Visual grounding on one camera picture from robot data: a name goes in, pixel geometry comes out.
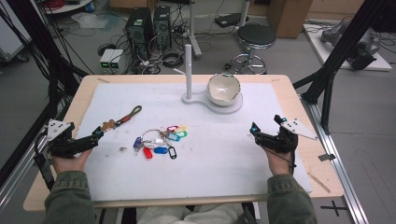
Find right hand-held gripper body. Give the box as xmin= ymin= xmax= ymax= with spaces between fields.
xmin=255 ymin=117 xmax=319 ymax=155

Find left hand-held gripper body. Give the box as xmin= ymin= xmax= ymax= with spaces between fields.
xmin=46 ymin=119 xmax=101 ymax=159

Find brown bear leather strap keychain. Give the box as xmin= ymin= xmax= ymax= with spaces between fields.
xmin=101 ymin=105 xmax=144 ymax=133

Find key ring with coloured tags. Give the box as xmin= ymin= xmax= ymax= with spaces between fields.
xmin=133 ymin=124 xmax=189 ymax=161

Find white key stand with post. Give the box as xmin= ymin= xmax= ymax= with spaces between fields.
xmin=173 ymin=43 xmax=244 ymax=116

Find person's left hand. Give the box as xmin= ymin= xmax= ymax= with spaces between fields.
xmin=50 ymin=148 xmax=93 ymax=175

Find person's right hand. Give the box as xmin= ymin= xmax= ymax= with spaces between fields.
xmin=262 ymin=146 xmax=296 ymax=177

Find grey tape piece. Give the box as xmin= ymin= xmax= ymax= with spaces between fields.
xmin=318 ymin=152 xmax=337 ymax=162

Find white ceramic bowl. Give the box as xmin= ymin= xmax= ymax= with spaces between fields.
xmin=206 ymin=72 xmax=243 ymax=107

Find thin wooden stick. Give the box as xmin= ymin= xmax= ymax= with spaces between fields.
xmin=307 ymin=172 xmax=332 ymax=194

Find white table mat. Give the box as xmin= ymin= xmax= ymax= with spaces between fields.
xmin=75 ymin=81 xmax=314 ymax=203

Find white power supply box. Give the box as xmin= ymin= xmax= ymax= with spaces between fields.
xmin=109 ymin=49 xmax=125 ymax=75
xmin=99 ymin=49 xmax=116 ymax=75

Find black tape cross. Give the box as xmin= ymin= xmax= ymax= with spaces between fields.
xmin=319 ymin=200 xmax=348 ymax=217

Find black round stool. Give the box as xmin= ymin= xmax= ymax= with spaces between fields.
xmin=224 ymin=23 xmax=277 ymax=76

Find cardboard box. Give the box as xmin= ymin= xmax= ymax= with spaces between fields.
xmin=266 ymin=0 xmax=314 ymax=39

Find large black computer tower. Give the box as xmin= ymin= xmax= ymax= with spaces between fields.
xmin=125 ymin=7 xmax=155 ymax=62

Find person's legs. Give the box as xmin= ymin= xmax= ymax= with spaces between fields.
xmin=135 ymin=202 xmax=246 ymax=224

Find clear plastic bag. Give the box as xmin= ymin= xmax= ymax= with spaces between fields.
xmin=70 ymin=11 xmax=110 ymax=30

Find black flat device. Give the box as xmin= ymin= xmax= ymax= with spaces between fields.
xmin=214 ymin=12 xmax=250 ymax=29

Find white board with robot parts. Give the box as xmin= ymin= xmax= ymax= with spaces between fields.
xmin=303 ymin=22 xmax=393 ymax=72

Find white table leg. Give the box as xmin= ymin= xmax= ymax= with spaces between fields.
xmin=186 ymin=0 xmax=204 ymax=61

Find small black computer tower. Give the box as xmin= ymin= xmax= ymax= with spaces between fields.
xmin=153 ymin=5 xmax=173 ymax=51

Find round white table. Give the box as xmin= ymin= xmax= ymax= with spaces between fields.
xmin=39 ymin=0 xmax=95 ymax=15

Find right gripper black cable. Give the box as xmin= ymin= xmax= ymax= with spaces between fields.
xmin=270 ymin=145 xmax=297 ymax=175

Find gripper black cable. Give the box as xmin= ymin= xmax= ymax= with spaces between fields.
xmin=270 ymin=145 xmax=297 ymax=175
xmin=33 ymin=133 xmax=56 ymax=191

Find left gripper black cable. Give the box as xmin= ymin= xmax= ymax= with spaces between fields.
xmin=33 ymin=133 xmax=56 ymax=191

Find aluminium rail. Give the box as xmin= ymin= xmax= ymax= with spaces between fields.
xmin=299 ymin=92 xmax=370 ymax=224
xmin=0 ymin=124 xmax=55 ymax=214

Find black metal frame stand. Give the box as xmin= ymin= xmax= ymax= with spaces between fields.
xmin=292 ymin=0 xmax=396 ymax=136
xmin=0 ymin=0 xmax=92 ymax=188

